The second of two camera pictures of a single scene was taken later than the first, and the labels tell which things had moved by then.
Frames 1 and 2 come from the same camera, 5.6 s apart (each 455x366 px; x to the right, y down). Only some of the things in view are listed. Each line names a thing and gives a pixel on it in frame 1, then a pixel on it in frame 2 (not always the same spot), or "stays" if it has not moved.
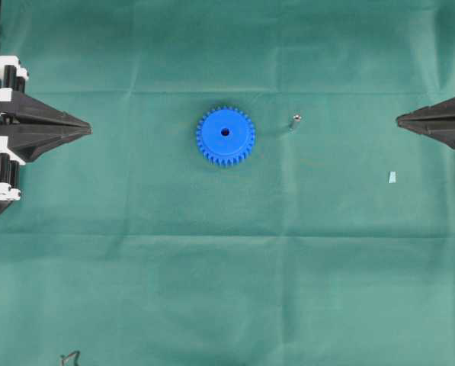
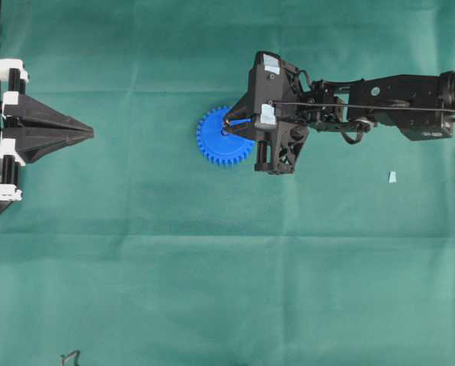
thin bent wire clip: (64, 358) stays
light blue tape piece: (392, 177) stays
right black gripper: (447, 121) to (272, 101)
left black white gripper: (36, 128) stays
